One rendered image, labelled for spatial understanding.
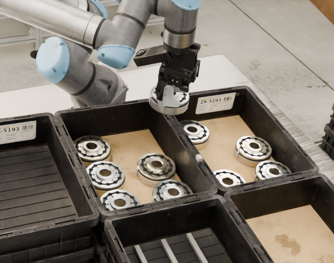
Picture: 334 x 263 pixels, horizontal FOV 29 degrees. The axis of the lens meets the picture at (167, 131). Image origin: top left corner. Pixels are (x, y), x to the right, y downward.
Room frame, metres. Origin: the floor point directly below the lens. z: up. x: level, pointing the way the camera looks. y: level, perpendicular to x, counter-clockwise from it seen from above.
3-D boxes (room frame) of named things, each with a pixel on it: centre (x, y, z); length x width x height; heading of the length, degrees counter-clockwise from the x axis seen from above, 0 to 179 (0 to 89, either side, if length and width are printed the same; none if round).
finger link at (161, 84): (1.34, 0.03, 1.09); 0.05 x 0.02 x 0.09; 163
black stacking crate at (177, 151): (1.25, 0.08, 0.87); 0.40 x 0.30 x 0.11; 30
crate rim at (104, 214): (1.25, 0.08, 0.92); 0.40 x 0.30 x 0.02; 30
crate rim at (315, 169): (1.40, -0.18, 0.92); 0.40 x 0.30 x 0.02; 30
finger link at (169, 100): (1.33, 0.01, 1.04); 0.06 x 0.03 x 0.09; 73
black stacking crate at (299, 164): (1.40, -0.18, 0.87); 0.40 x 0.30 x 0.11; 30
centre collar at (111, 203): (1.13, 0.08, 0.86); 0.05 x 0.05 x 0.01
